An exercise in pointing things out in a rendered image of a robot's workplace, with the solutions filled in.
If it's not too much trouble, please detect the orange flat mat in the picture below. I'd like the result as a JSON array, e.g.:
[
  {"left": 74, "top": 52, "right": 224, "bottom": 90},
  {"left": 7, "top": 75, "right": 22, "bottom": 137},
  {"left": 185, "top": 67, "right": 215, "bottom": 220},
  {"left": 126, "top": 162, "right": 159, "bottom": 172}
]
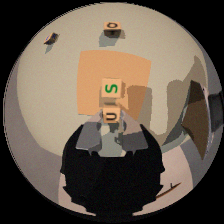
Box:
[{"left": 77, "top": 50, "right": 151, "bottom": 120}]

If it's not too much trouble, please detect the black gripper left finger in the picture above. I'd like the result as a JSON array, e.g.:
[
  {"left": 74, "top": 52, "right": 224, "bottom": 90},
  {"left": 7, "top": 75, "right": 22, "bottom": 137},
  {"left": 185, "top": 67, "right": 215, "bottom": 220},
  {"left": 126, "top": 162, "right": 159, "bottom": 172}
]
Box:
[{"left": 60, "top": 109, "right": 103, "bottom": 175}]

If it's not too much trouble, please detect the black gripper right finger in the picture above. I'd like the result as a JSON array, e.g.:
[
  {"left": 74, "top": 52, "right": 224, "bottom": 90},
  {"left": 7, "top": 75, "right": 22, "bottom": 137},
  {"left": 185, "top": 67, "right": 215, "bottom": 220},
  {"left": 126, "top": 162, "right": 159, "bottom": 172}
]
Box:
[{"left": 120, "top": 109, "right": 165, "bottom": 173}]

